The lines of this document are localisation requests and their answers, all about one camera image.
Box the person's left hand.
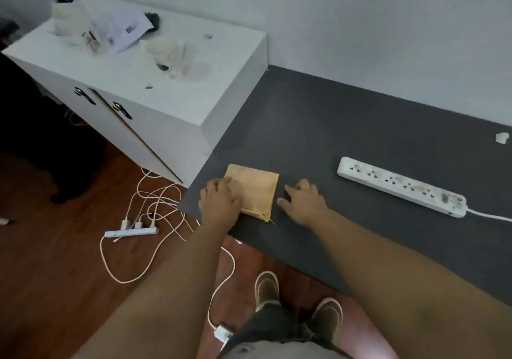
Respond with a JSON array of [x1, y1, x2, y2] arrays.
[[199, 177, 243, 232]]

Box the person's right hand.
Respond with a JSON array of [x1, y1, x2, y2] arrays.
[[277, 179, 331, 228]]

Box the yellow cloth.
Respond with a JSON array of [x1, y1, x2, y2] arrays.
[[223, 164, 280, 223]]

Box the person's left forearm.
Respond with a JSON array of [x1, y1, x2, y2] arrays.
[[71, 222, 241, 359]]

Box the person's right forearm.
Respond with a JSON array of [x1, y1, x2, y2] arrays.
[[308, 208, 512, 359]]

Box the person's left grey shoe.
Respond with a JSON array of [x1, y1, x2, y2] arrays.
[[255, 271, 281, 314]]

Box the person's grey shoe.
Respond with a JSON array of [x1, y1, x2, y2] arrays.
[[311, 297, 344, 344], [255, 271, 281, 314]]

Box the long white power strip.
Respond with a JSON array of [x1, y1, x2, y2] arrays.
[[337, 156, 468, 218]]

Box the short white power strip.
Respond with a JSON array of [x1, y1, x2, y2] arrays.
[[104, 227, 159, 238]]

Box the white cabinet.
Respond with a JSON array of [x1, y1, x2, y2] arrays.
[[2, 0, 268, 188]]

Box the person's right grey shoe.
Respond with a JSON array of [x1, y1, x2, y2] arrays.
[[311, 297, 344, 344]]

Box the person's grey shorts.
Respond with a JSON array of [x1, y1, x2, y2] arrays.
[[217, 302, 353, 359]]

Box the crumpled clear plastic bag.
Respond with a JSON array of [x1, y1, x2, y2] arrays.
[[139, 38, 189, 80]]

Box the white power adapter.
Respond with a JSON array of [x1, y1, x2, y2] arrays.
[[213, 323, 234, 343]]

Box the black round object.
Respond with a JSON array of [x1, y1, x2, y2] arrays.
[[143, 11, 161, 34]]

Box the black bulky object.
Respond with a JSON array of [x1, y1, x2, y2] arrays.
[[0, 53, 106, 206]]

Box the white printed paper sheets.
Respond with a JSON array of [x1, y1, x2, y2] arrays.
[[80, 0, 155, 54]]

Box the white plastic bag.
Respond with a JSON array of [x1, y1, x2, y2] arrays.
[[51, 0, 98, 48]]

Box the tangled white cables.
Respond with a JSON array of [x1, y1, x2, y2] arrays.
[[99, 166, 242, 332]]

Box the black cabinet door handle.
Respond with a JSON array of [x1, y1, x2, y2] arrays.
[[112, 101, 133, 120], [74, 87, 97, 106]]

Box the white power strip cable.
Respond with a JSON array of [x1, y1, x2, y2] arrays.
[[466, 208, 512, 223]]

